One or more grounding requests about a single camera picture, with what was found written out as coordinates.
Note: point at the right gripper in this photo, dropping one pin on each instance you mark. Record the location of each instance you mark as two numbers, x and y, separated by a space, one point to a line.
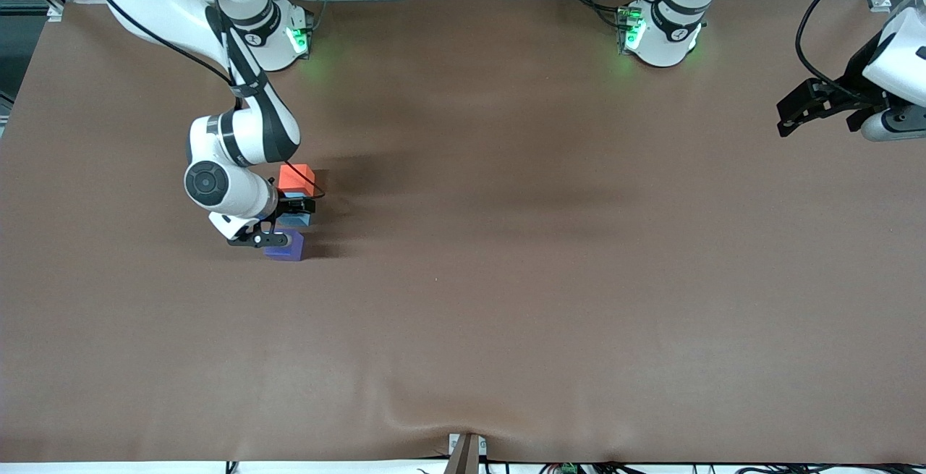
290 208

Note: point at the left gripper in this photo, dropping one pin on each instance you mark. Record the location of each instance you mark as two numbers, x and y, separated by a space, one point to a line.
859 76

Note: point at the blue foam block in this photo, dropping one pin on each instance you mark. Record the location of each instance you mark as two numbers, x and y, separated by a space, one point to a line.
302 220

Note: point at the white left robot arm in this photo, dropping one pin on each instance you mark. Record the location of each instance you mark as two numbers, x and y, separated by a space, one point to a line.
669 40

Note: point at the orange foam block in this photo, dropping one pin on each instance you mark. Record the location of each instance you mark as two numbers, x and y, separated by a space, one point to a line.
293 177

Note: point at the purple foam block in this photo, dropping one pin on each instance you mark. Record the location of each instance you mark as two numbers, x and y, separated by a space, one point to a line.
286 251

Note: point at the brown table cloth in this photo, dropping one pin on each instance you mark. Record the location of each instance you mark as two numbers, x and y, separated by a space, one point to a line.
463 329

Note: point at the small green connector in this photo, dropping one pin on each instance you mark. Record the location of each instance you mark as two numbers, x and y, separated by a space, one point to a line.
568 468

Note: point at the brown table clamp bracket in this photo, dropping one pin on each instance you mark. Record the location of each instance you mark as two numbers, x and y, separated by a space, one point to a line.
464 456

